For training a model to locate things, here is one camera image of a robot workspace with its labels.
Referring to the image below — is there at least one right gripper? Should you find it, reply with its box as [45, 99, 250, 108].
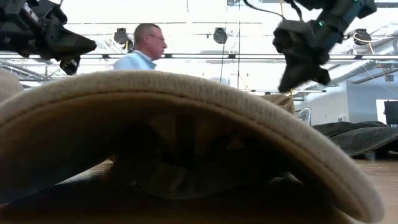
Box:
[277, 46, 332, 93]

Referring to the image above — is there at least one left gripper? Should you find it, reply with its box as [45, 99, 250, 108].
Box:
[33, 17, 98, 77]

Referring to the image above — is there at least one beige ribbed-brim cap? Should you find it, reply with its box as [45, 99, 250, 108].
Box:
[0, 70, 386, 224]

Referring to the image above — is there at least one smooth beige cap with eyelets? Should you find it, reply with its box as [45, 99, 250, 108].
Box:
[0, 68, 25, 103]

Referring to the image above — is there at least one dark grey cap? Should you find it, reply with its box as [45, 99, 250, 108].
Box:
[312, 120, 398, 159]

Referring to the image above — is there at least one beige fabric cap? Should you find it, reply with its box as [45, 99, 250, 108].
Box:
[261, 94, 295, 114]

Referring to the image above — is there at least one clear plastic chair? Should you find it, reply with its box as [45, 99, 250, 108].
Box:
[295, 107, 312, 127]

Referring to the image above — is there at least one person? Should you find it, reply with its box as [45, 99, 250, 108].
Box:
[113, 22, 169, 71]

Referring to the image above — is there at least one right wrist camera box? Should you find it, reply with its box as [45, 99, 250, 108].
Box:
[272, 19, 315, 57]

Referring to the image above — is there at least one silver ventilation duct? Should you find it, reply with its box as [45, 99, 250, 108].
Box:
[325, 58, 379, 90]

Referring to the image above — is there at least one black ceiling cable reel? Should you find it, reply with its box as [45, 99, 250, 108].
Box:
[213, 27, 229, 45]
[353, 27, 373, 47]
[113, 27, 129, 45]
[124, 37, 136, 53]

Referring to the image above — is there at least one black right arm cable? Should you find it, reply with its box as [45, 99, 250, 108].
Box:
[242, 0, 287, 20]

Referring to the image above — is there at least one dark wall monitor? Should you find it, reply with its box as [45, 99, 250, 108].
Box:
[383, 100, 398, 128]

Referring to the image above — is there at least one long ceiling light rail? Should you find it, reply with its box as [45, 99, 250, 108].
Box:
[0, 52, 398, 62]

